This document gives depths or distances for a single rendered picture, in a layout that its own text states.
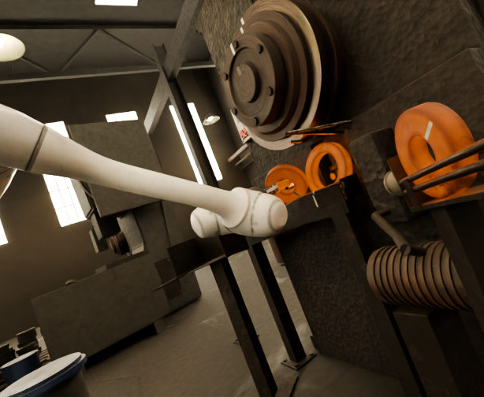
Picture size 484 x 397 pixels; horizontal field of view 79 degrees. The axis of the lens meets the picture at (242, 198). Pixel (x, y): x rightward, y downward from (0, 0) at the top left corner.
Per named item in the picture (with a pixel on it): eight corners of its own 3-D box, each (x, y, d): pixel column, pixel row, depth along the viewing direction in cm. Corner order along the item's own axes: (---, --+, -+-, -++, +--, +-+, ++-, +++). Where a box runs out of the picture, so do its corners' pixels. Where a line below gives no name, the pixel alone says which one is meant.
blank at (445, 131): (460, 209, 49) (441, 217, 49) (404, 149, 59) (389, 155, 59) (498, 144, 37) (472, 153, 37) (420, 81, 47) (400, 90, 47)
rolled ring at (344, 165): (352, 150, 85) (360, 150, 87) (310, 135, 100) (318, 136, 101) (336, 208, 92) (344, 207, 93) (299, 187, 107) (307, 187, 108)
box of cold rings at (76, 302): (155, 317, 361) (133, 256, 366) (176, 323, 292) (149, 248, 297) (61, 366, 304) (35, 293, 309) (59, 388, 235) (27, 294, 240)
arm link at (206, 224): (231, 223, 96) (258, 224, 86) (191, 243, 87) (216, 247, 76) (221, 191, 94) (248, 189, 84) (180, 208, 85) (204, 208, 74)
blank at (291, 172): (259, 184, 114) (257, 189, 111) (280, 155, 104) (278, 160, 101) (293, 205, 115) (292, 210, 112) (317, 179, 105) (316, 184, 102)
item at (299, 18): (271, 164, 121) (229, 61, 124) (362, 106, 80) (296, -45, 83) (258, 168, 118) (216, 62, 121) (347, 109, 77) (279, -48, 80)
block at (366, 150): (403, 214, 83) (370, 137, 85) (431, 209, 76) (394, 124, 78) (381, 228, 78) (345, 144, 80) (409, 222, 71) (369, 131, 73)
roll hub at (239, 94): (253, 138, 108) (225, 69, 110) (300, 98, 84) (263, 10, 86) (240, 141, 106) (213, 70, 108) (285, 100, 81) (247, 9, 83)
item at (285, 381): (248, 382, 138) (193, 237, 142) (300, 376, 126) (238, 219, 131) (228, 416, 119) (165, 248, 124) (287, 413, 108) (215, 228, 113)
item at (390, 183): (417, 190, 64) (404, 165, 65) (438, 182, 55) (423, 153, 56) (390, 200, 64) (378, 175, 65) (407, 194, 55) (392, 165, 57)
